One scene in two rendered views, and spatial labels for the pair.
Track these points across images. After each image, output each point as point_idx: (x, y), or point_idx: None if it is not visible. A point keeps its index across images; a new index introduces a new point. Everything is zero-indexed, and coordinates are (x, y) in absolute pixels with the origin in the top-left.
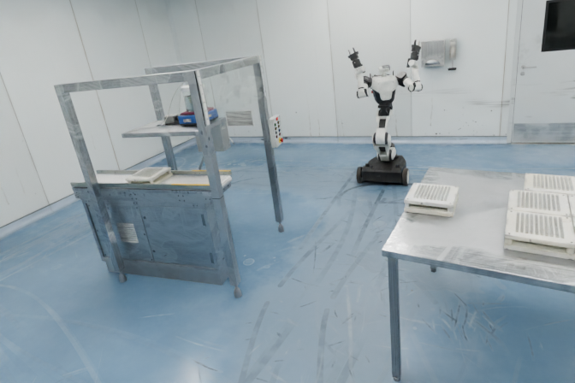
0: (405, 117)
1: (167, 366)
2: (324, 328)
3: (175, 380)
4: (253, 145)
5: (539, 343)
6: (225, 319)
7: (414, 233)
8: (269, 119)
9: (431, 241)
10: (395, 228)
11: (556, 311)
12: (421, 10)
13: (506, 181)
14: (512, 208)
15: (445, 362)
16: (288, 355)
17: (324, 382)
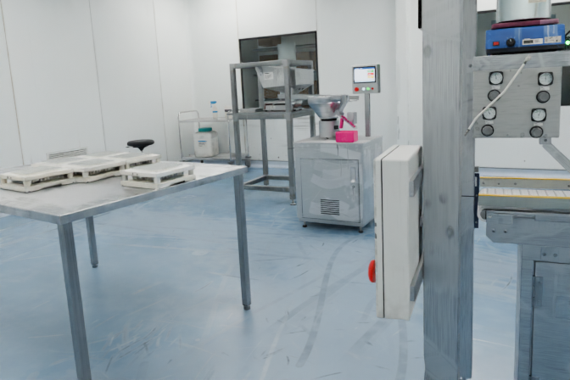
0: None
1: (501, 324)
2: (307, 345)
3: (477, 314)
4: None
5: (93, 322)
6: None
7: (209, 170)
8: (416, 145)
9: (203, 168)
10: (221, 172)
11: (28, 344)
12: None
13: (32, 195)
14: (120, 161)
15: (194, 315)
16: (353, 326)
17: (315, 308)
